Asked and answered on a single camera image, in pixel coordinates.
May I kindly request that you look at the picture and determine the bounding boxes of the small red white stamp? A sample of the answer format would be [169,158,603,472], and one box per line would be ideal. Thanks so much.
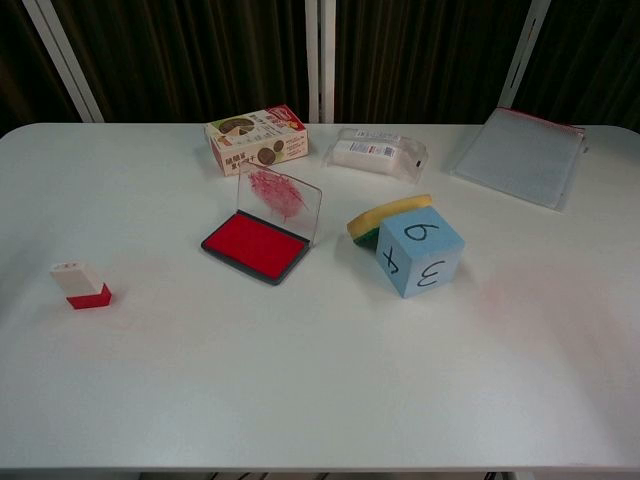
[49,259,113,311]

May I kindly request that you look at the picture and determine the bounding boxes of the white slanted frame post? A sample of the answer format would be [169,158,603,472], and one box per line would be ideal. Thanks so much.
[498,0,551,110]
[22,0,105,124]

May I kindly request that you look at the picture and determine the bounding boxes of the dark pleated curtain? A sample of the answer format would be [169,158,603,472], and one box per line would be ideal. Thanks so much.
[0,0,640,139]

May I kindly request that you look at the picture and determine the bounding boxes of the yellow green sponge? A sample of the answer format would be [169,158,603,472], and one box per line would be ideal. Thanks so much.
[346,194,433,250]

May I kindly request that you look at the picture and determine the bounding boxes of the red ink pad clear lid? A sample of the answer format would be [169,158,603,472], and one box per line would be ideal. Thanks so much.
[200,160,324,287]

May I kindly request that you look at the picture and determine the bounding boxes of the white upright frame post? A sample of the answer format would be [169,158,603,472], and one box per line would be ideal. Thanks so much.
[304,0,336,125]

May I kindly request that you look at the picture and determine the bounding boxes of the blue foam cube with numbers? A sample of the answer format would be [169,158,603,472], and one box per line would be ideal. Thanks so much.
[375,206,467,301]

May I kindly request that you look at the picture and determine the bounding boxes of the clear plastic pack white items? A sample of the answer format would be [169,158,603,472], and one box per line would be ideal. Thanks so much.
[321,127,430,184]

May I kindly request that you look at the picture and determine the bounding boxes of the printed snack carton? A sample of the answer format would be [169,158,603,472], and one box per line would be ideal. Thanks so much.
[203,104,310,177]

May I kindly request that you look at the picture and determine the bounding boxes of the stack of clear zip bags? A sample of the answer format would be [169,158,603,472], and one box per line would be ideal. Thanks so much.
[448,106,589,214]

